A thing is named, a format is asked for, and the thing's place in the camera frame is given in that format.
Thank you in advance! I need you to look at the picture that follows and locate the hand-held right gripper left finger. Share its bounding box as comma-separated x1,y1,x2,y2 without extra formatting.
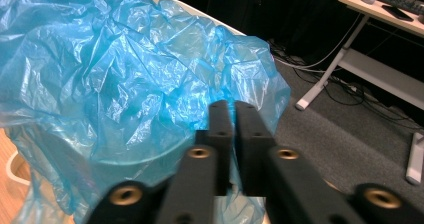
156,99,234,224

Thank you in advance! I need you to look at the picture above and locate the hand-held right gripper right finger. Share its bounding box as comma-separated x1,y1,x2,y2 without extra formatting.
234,100,364,224

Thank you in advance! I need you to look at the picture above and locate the blue plastic bag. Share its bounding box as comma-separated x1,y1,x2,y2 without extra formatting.
0,0,292,224

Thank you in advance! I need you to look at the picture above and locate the cream bin rim ring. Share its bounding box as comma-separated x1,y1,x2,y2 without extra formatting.
5,150,33,187

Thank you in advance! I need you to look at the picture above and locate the white-framed desk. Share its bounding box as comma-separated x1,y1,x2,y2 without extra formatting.
294,0,424,186

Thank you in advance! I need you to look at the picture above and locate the black phone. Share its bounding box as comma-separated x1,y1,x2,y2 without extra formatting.
381,4,414,22

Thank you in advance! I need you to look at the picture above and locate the black keyboard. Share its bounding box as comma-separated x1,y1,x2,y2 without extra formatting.
353,0,424,17

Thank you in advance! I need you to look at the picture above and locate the bundle of black floor cables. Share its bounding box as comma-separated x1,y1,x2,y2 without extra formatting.
269,40,424,132

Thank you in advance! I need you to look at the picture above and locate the white floor cable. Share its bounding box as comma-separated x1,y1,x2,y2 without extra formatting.
271,13,364,73

